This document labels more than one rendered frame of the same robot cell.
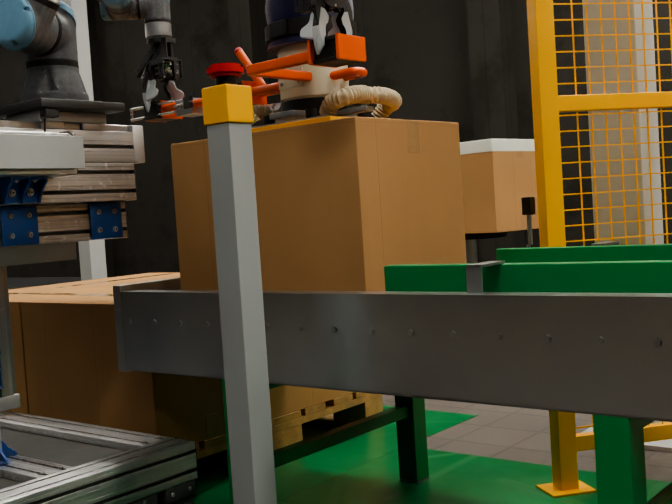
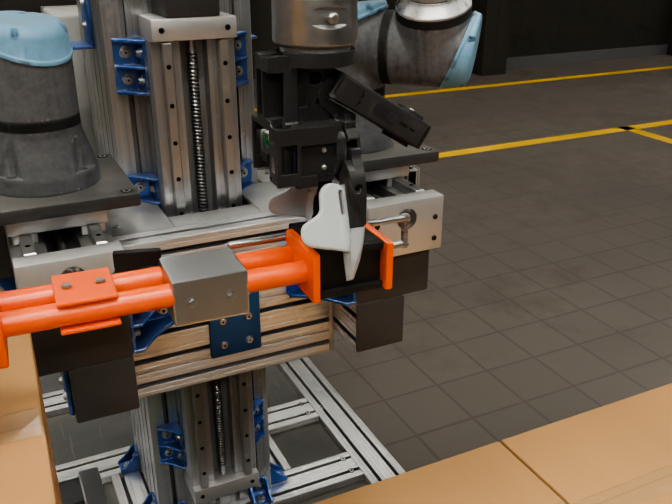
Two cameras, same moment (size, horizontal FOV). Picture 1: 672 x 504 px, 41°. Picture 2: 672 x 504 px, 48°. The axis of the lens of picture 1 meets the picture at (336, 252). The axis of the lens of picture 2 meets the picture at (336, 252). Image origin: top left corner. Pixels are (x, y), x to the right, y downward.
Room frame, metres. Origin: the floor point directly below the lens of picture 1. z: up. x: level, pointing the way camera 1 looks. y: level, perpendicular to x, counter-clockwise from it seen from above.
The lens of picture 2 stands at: (2.92, -0.14, 1.38)
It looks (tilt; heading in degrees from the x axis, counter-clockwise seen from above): 23 degrees down; 115
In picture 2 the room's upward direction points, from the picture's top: straight up
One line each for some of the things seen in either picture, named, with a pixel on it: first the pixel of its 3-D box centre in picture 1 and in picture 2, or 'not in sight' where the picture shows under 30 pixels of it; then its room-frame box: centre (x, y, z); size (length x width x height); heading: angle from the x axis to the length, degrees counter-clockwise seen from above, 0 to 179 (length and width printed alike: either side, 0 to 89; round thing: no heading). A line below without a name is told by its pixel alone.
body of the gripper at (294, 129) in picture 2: (162, 60); (307, 116); (2.61, 0.46, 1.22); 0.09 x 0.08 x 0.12; 49
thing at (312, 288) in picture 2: (163, 111); (338, 258); (2.63, 0.47, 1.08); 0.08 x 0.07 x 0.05; 49
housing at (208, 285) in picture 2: (192, 107); (203, 285); (2.54, 0.38, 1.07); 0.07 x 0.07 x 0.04; 49
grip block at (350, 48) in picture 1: (336, 51); not in sight; (1.84, -0.03, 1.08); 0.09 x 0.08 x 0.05; 139
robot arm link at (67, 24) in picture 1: (48, 33); (25, 64); (2.08, 0.63, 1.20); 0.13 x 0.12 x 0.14; 171
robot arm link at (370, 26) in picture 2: not in sight; (354, 43); (2.41, 1.01, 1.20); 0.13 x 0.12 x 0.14; 8
